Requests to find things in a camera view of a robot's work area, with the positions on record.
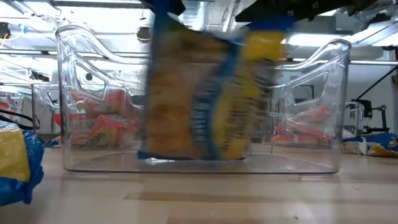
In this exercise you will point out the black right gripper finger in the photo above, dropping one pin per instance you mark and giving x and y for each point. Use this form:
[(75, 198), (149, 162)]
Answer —
[(267, 11), (164, 7)]

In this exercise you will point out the blue Maruchan noodle packet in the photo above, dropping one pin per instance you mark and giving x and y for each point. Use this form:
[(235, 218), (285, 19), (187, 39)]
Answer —
[(174, 109), (15, 155), (373, 143)]

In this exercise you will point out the clear plastic bin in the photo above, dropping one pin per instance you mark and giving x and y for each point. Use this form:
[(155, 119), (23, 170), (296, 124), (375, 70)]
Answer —
[(93, 161), (354, 118), (43, 105)]

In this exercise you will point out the black equipment stand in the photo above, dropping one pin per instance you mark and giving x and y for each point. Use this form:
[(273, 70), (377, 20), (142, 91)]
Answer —
[(373, 118)]

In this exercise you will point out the colourful background poster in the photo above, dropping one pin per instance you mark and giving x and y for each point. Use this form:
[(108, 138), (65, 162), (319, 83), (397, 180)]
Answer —
[(9, 107)]

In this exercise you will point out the large silver ceiling duct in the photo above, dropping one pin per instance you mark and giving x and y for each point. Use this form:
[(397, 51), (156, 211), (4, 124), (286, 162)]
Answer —
[(199, 9)]

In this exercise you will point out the black ceiling camera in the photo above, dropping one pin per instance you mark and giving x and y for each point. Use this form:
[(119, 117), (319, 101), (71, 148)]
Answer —
[(144, 34)]

